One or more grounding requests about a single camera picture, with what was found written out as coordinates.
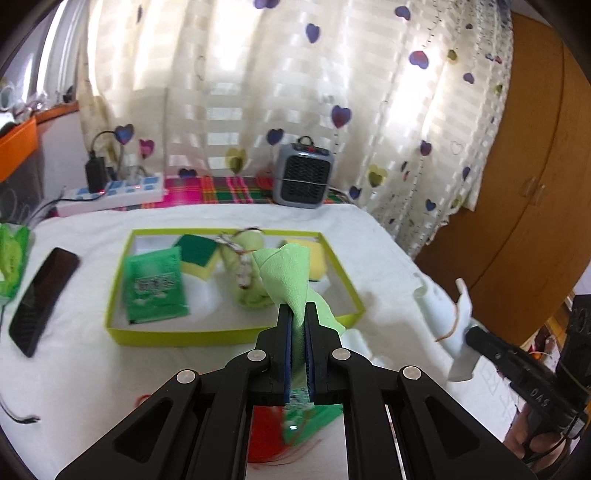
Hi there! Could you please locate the white power strip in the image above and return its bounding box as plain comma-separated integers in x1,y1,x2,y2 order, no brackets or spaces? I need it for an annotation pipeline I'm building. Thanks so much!
56,173,166,217

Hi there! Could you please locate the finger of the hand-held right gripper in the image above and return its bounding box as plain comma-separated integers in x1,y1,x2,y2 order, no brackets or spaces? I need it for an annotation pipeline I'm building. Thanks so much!
465,324,528,380

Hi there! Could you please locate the metal window frame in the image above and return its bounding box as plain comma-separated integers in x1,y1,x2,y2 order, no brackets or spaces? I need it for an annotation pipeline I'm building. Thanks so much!
28,0,88,107

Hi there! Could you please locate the green towel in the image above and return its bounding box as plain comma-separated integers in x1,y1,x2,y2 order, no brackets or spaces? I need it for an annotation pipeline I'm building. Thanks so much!
213,229,278,310

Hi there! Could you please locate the person's right hand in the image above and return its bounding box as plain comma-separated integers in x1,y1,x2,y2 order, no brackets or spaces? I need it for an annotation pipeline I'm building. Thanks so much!
503,406,570,467

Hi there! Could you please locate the green printed packet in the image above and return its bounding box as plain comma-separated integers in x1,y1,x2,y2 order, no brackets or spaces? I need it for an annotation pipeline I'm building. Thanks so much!
281,388,346,446

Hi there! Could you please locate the yellow sponge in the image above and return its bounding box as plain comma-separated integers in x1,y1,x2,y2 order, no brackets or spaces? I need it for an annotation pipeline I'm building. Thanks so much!
283,239,329,282

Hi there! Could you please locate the wooden wardrobe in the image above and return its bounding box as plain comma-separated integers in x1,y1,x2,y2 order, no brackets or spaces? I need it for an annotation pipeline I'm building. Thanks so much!
413,11,591,347

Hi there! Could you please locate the small grey heater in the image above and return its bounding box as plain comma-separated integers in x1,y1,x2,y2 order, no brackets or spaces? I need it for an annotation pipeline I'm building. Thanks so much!
272,136,335,209

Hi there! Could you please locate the heart print curtain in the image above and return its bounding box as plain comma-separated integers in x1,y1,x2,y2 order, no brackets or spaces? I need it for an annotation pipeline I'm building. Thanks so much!
76,0,515,259

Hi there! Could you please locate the black smartphone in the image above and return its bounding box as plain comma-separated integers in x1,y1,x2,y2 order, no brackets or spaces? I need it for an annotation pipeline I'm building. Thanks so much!
9,247,80,358

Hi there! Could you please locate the orange tray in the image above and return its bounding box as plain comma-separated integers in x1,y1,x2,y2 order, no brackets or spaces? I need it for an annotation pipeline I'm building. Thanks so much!
0,115,38,183

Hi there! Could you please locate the green wipes packet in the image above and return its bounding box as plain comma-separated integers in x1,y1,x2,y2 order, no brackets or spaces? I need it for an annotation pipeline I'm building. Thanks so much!
124,246,191,325

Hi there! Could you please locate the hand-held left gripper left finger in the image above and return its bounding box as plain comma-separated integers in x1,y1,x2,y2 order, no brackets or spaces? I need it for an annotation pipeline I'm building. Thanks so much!
54,305,294,480

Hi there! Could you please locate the light green cloth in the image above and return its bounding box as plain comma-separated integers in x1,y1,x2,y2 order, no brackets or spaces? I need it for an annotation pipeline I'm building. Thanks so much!
252,244,349,393

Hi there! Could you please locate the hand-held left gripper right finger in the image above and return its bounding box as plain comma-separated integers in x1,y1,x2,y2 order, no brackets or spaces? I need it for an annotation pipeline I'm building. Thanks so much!
305,300,539,480

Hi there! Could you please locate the yellow-green cardboard box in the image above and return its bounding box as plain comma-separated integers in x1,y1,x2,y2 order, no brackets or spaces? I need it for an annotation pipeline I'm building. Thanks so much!
104,227,366,348

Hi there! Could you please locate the crumpled green plastic bag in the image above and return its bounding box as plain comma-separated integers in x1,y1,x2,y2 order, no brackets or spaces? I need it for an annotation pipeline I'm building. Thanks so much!
0,222,35,305

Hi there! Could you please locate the black charger adapter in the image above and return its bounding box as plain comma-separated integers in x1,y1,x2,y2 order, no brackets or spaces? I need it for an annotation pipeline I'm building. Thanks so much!
84,154,108,192

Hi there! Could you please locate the green scouring sponge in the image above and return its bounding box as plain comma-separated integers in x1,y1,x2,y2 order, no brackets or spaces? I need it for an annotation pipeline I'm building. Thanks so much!
173,234,221,282

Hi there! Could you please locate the red plastic packet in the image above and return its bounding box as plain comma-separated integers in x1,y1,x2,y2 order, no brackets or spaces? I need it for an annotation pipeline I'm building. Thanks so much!
136,392,296,467

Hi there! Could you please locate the plaid cloth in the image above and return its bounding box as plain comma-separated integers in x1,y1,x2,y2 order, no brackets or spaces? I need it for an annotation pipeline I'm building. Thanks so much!
164,174,354,206

